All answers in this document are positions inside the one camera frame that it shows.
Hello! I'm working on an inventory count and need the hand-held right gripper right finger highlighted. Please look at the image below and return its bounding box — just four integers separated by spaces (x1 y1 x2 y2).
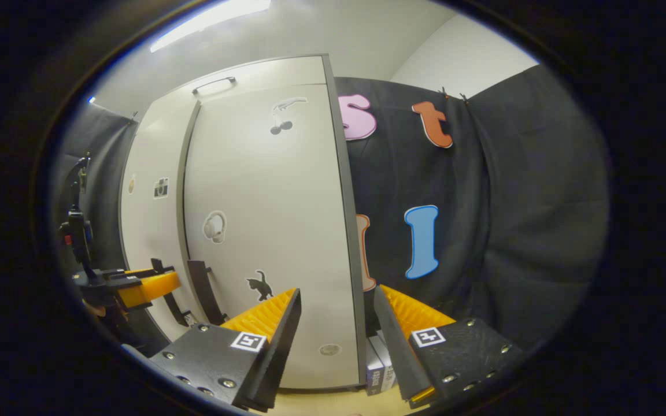
372 284 524 408

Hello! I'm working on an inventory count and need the black backdrop cloth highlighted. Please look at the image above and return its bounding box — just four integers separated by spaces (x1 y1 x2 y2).
333 64 610 360

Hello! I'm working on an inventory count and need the white cabinet drawer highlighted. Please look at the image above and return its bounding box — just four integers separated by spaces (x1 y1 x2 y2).
150 55 330 112

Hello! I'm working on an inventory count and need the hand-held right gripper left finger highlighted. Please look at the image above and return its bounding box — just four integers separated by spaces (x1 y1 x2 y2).
148 288 302 413

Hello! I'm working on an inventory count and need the white shoe cabinet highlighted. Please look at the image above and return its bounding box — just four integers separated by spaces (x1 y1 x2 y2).
119 54 367 391

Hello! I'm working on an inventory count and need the ceiling light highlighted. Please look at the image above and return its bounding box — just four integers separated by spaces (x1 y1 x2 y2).
149 0 272 54

